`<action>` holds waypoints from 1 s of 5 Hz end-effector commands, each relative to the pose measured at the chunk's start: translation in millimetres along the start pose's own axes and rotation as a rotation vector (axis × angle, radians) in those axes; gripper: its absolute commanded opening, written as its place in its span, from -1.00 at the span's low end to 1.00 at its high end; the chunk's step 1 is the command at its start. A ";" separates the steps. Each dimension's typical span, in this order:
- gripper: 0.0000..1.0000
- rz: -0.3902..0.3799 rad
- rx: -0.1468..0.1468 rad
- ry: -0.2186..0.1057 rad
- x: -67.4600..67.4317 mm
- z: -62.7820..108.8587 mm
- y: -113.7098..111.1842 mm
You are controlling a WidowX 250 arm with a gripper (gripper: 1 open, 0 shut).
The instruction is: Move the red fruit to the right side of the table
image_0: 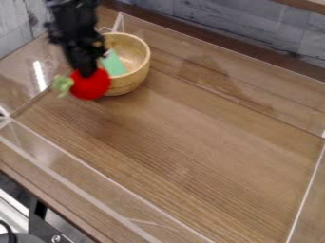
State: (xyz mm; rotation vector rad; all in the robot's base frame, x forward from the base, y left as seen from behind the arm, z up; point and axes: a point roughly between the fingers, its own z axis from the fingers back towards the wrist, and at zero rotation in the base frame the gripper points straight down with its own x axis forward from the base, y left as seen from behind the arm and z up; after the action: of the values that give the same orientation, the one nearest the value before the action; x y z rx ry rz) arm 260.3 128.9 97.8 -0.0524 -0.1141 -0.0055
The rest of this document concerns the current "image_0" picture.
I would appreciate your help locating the clear acrylic table barrier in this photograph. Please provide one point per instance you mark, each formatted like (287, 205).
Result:
(209, 156)

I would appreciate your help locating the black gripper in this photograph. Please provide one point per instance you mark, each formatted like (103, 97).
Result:
(71, 30)

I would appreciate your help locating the black table leg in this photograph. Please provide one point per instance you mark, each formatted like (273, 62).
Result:
(38, 208)

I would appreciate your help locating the wooden bowl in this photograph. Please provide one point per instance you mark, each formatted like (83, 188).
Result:
(127, 63)

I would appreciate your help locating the red plush strawberry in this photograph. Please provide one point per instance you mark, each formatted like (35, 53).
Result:
(86, 88)

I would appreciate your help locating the green rectangular block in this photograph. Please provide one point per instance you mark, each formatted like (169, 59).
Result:
(113, 64)

